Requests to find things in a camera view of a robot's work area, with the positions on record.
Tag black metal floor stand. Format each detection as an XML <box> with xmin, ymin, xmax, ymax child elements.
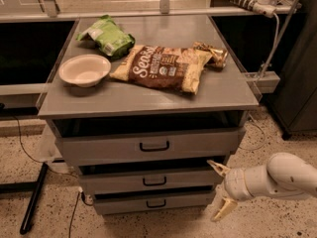
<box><xmin>0</xmin><ymin>163</ymin><xmax>49</xmax><ymax>235</ymax></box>

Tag white paper bowl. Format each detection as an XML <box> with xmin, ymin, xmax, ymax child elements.
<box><xmin>58</xmin><ymin>55</ymin><xmax>111</xmax><ymax>87</ymax></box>

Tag white power cable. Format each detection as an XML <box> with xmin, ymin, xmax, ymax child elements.
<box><xmin>256</xmin><ymin>12</ymin><xmax>281</xmax><ymax>81</ymax></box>

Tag green snack bag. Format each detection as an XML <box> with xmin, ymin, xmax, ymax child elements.
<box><xmin>76</xmin><ymin>15</ymin><xmax>135</xmax><ymax>60</ymax></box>

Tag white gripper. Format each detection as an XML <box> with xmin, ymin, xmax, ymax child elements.
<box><xmin>207</xmin><ymin>160</ymin><xmax>248</xmax><ymax>222</ymax></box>

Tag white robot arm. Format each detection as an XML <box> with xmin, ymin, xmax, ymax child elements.
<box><xmin>207</xmin><ymin>153</ymin><xmax>317</xmax><ymax>222</ymax></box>

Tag grey drawer cabinet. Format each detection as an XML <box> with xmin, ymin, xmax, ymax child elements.
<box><xmin>37</xmin><ymin>14</ymin><xmax>261</xmax><ymax>216</ymax></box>

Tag brown Sensible chips bag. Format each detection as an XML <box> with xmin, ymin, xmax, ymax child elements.
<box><xmin>110</xmin><ymin>45</ymin><xmax>211</xmax><ymax>94</ymax></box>

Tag dark grey side cabinet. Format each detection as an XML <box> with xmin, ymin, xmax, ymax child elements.
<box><xmin>267</xmin><ymin>0</ymin><xmax>317</xmax><ymax>140</ymax></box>

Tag grey top drawer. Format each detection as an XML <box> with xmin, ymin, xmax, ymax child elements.
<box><xmin>53</xmin><ymin>110</ymin><xmax>246</xmax><ymax>167</ymax></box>

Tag white power strip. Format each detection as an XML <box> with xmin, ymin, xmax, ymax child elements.
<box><xmin>229</xmin><ymin>0</ymin><xmax>276</xmax><ymax>18</ymax></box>

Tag black floor cable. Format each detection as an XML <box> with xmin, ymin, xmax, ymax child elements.
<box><xmin>11</xmin><ymin>114</ymin><xmax>45</xmax><ymax>165</ymax></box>

